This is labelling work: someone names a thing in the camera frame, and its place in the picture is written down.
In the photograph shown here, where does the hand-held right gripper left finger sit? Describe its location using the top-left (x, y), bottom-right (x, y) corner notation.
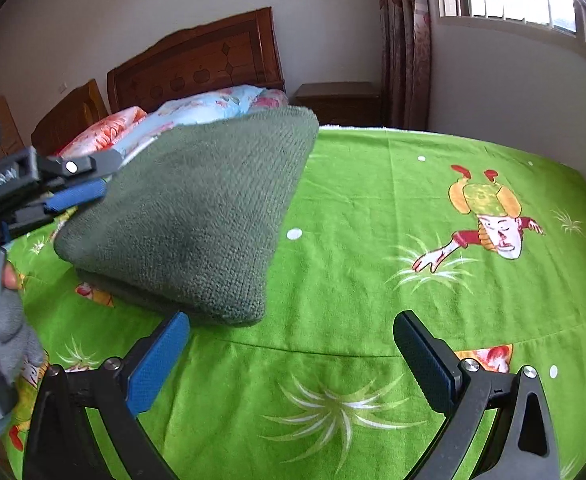
top-left (23, 310), bottom-right (191, 480)

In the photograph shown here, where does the large carved wooden headboard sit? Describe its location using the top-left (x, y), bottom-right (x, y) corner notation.
top-left (107, 6), bottom-right (287, 113)

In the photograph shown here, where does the green and white knit sweater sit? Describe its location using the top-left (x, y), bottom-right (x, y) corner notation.
top-left (53, 105), bottom-right (320, 328)

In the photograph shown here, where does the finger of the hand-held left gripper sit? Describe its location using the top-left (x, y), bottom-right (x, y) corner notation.
top-left (3, 180), bottom-right (110, 228)
top-left (35, 152), bottom-right (124, 183)

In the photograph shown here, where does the orange floral pillow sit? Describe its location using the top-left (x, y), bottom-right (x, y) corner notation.
top-left (58, 106), bottom-right (148, 158)

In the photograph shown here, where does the green printed bed sheet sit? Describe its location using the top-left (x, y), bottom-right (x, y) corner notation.
top-left (0, 125), bottom-right (586, 480)

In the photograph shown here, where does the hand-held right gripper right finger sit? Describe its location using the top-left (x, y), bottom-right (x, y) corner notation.
top-left (393, 310), bottom-right (561, 480)

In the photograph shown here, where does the person's left hand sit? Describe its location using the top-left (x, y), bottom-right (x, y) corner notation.
top-left (0, 255), bottom-right (48, 437)

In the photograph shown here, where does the wooden nightstand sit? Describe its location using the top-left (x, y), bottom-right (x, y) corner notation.
top-left (293, 81), bottom-right (384, 128)

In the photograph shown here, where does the blue floral pillow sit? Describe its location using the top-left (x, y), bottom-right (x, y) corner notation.
top-left (115, 86), bottom-right (290, 161)

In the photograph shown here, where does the white mattress pad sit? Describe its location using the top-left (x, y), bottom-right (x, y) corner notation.
top-left (318, 124), bottom-right (424, 135)

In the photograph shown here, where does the small wooden headboard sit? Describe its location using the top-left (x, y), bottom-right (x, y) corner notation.
top-left (31, 78), bottom-right (110, 156)

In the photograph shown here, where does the floral brown curtain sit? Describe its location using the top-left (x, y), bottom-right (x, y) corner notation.
top-left (380, 0), bottom-right (432, 131)

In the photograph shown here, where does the narrow wooden headboard panel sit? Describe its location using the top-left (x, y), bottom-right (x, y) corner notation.
top-left (0, 95), bottom-right (25, 158)

